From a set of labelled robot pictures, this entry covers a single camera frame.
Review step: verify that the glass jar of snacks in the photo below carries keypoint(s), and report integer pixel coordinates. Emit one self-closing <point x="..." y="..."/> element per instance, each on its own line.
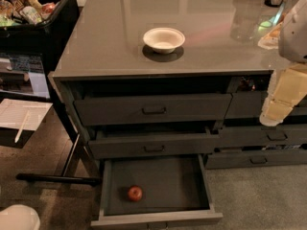
<point x="270" y="40"/>

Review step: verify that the white paper bowl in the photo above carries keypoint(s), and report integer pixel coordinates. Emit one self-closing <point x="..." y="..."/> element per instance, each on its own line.
<point x="163" y="40"/>

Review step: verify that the black floor bar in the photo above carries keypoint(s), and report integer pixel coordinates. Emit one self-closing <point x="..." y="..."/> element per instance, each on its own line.
<point x="59" y="179"/>

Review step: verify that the snack packets in drawer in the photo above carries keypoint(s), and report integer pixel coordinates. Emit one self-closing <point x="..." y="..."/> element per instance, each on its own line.
<point x="246" y="84"/>

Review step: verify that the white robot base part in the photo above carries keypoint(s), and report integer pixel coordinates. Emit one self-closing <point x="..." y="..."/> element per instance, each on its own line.
<point x="19" y="217"/>

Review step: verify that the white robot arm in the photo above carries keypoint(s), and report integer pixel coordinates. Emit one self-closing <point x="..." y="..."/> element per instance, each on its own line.
<point x="292" y="40"/>

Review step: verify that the red apple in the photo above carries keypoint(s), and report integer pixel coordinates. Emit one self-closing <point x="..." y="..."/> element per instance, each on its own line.
<point x="135" y="193"/>

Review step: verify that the grey drawer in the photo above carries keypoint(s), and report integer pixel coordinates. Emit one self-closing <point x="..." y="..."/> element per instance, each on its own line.
<point x="152" y="109"/>
<point x="246" y="104"/>
<point x="249" y="136"/>
<point x="256" y="158"/>
<point x="153" y="144"/>

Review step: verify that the bottom right grey drawer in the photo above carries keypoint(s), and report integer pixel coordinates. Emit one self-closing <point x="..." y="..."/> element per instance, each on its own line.
<point x="256" y="158"/>

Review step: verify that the white paper pad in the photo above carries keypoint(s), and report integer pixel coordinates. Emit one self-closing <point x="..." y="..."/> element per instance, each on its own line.
<point x="14" y="112"/>

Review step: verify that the black bin of groceries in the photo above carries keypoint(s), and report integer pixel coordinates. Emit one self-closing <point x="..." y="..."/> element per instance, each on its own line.
<point x="36" y="27"/>

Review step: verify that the dark side table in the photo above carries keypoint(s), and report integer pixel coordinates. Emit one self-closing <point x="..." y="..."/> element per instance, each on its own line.
<point x="22" y="77"/>

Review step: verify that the white pen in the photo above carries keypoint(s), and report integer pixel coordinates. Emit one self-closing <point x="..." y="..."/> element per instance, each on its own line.
<point x="19" y="132"/>

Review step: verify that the top right grey drawer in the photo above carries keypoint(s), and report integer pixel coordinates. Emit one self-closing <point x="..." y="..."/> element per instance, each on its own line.
<point x="246" y="104"/>

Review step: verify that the middle left grey drawer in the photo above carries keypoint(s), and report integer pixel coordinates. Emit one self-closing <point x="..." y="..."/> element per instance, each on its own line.
<point x="153" y="144"/>

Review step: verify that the top left grey drawer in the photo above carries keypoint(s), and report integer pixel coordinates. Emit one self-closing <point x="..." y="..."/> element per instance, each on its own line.
<point x="152" y="109"/>

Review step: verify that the open bottom left drawer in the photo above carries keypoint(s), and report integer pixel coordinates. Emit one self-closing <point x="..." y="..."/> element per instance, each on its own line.
<point x="175" y="194"/>

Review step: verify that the middle right grey drawer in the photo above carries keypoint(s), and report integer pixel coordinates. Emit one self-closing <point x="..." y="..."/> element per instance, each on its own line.
<point x="249" y="136"/>

